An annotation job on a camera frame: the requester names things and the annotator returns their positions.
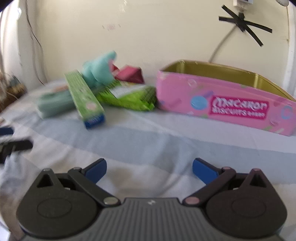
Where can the green snack packet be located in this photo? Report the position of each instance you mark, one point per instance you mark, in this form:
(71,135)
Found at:
(134,99)

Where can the black tape strips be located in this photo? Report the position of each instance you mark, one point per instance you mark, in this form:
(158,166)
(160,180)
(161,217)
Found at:
(240,22)

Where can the white wall socket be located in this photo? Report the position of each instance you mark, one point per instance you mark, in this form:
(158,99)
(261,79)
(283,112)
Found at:
(242,2)

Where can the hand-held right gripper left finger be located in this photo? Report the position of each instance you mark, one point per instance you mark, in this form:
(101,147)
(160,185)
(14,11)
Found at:
(97,170)

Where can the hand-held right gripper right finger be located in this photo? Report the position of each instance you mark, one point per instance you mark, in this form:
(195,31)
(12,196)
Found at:
(204,171)

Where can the long green carton box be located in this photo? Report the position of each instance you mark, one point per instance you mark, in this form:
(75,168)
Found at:
(85,99)

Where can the magenta zip pouch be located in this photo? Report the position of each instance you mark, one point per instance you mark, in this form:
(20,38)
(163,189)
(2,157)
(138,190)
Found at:
(129,74)

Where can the grey-green soft pouch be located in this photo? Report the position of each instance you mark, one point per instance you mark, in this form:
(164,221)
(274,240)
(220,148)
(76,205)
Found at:
(53,103)

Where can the pink biscuit tin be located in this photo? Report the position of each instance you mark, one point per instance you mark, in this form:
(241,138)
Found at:
(180,92)

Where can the white round fixture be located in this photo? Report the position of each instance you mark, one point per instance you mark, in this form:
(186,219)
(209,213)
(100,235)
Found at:
(282,2)

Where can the teal and pink plush toy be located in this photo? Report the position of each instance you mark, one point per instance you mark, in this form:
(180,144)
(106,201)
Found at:
(99,69)

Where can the striped blue bedsheet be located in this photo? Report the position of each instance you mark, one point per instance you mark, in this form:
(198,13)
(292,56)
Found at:
(138,139)

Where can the brown blurred clutter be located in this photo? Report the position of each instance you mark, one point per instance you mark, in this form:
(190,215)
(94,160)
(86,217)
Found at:
(11,88)

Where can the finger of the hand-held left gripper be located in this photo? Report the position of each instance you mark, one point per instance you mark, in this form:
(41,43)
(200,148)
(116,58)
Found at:
(16,146)
(5,131)

